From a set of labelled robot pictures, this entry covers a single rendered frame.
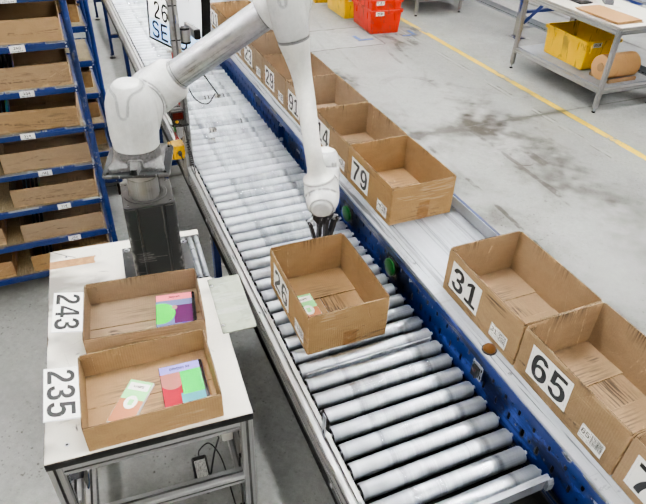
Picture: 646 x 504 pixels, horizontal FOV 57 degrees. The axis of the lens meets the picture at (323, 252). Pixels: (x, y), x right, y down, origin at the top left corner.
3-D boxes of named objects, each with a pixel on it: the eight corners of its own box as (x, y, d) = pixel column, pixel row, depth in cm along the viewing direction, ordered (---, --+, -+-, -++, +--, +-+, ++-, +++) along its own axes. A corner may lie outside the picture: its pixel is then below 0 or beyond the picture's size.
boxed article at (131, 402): (107, 424, 170) (106, 421, 169) (131, 382, 183) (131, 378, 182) (131, 429, 169) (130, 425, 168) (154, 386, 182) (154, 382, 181)
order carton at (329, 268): (269, 283, 224) (268, 247, 214) (340, 267, 233) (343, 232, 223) (307, 355, 195) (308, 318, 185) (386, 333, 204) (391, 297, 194)
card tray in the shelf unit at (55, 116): (-13, 135, 272) (-20, 114, 266) (-7, 109, 294) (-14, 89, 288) (80, 125, 283) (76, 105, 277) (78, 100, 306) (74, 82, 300)
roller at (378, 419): (322, 435, 176) (323, 425, 173) (468, 386, 193) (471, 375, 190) (329, 449, 173) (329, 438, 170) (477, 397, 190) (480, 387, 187)
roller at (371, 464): (340, 472, 167) (341, 461, 164) (492, 416, 184) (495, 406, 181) (347, 487, 163) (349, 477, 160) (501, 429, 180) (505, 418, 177)
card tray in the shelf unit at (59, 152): (3, 174, 283) (-3, 155, 277) (2, 147, 305) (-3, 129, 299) (92, 160, 297) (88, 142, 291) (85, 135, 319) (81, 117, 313)
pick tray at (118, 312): (89, 305, 211) (83, 284, 205) (197, 288, 220) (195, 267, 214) (88, 363, 189) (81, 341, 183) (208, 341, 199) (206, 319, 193)
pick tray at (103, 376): (83, 377, 184) (76, 355, 178) (205, 349, 196) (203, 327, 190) (88, 452, 163) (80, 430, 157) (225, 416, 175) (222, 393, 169)
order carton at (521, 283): (441, 286, 206) (449, 247, 195) (510, 267, 215) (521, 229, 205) (511, 366, 177) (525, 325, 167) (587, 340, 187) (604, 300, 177)
